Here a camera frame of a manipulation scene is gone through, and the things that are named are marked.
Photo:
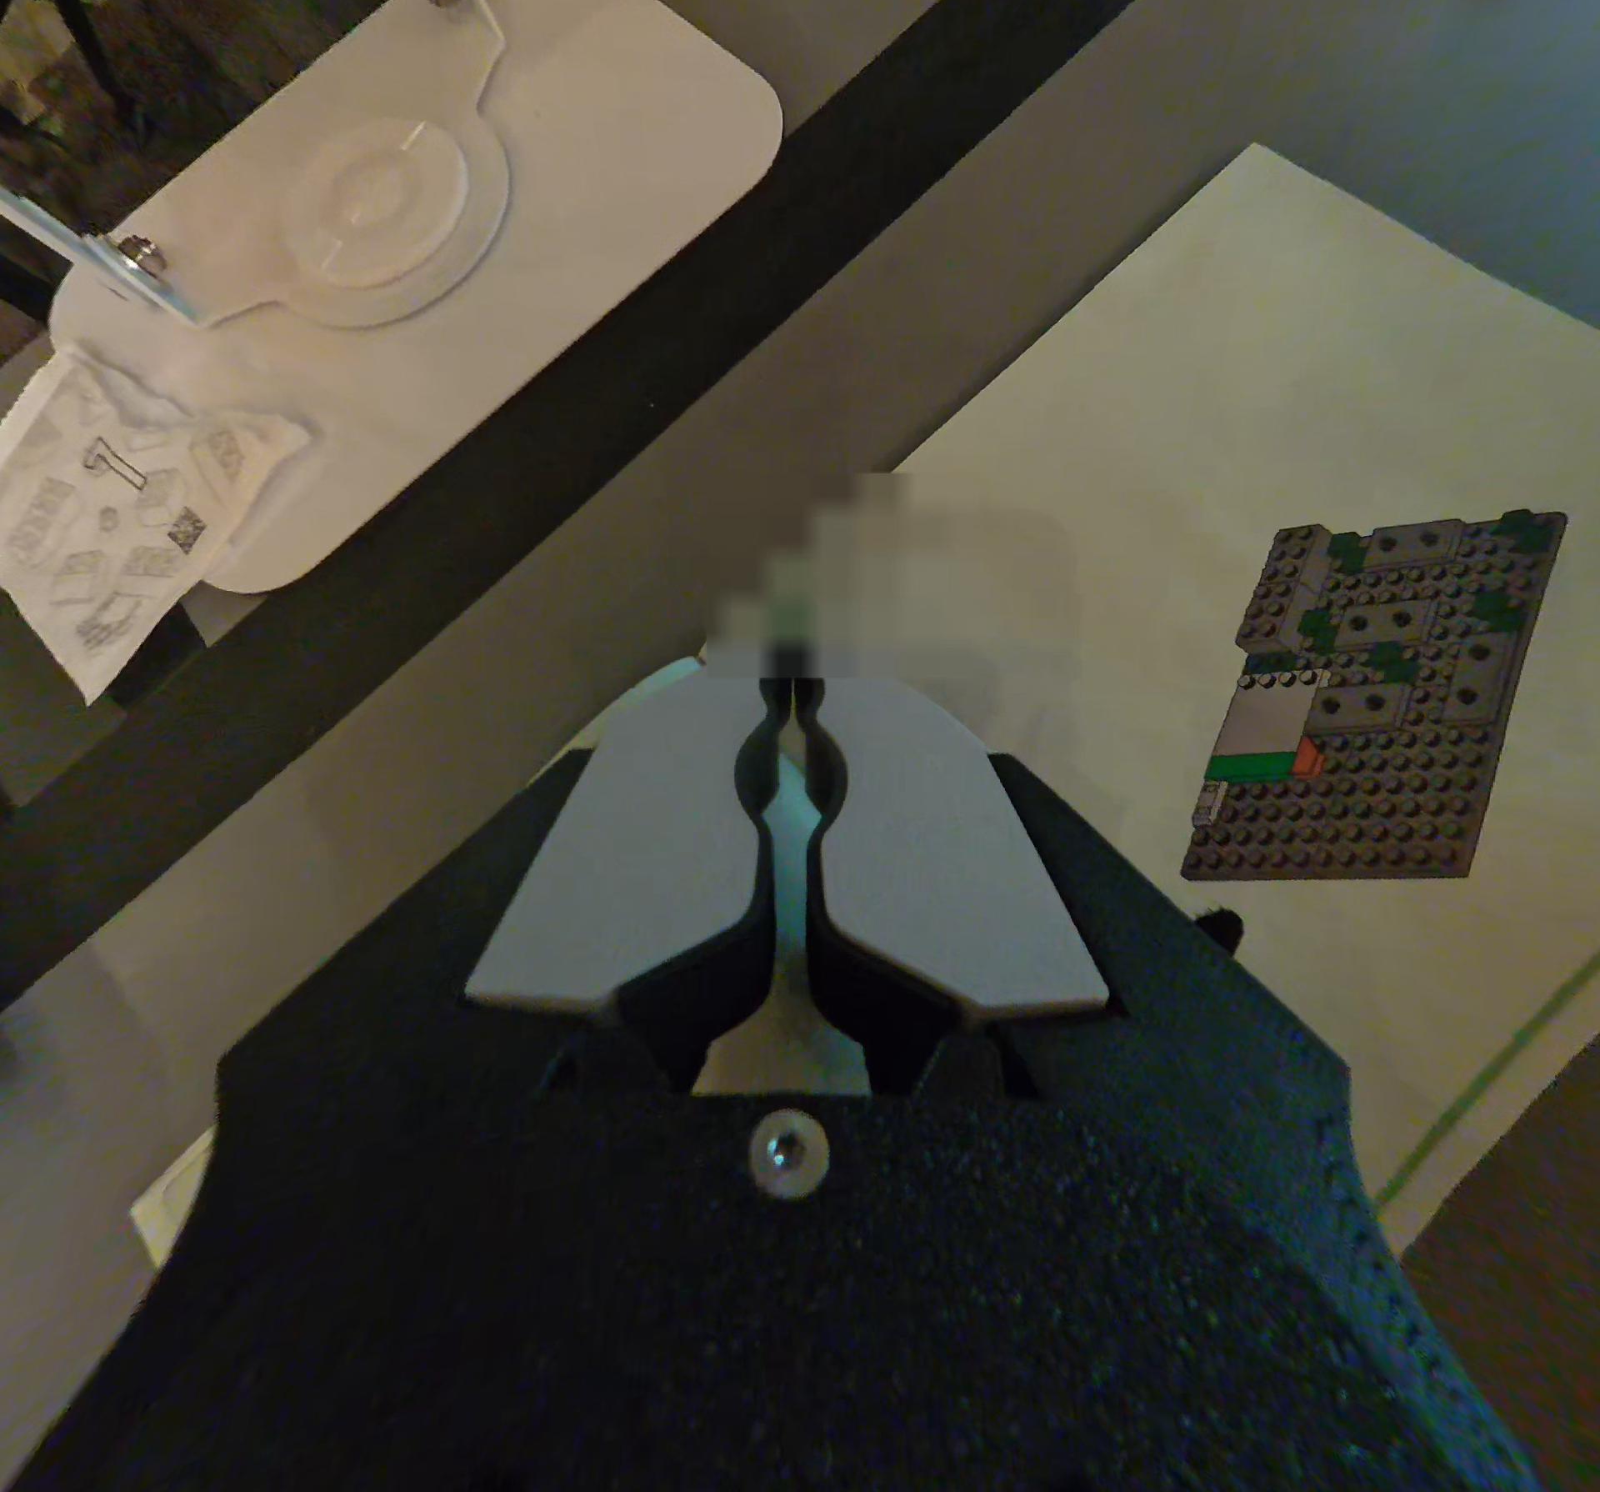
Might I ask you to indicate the white stand base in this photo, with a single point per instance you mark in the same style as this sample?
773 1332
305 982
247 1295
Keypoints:
599 141

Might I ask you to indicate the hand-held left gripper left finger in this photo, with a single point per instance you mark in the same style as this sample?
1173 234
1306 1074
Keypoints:
625 867

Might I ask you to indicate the grey desk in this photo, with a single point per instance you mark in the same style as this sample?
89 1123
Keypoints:
1375 42

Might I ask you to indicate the black desk divider strip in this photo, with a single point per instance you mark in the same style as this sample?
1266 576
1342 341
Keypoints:
625 392

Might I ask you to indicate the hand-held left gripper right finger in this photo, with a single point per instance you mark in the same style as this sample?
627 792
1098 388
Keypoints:
963 879

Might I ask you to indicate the brick instruction booklet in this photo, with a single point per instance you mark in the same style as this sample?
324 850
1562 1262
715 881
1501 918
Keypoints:
1250 392

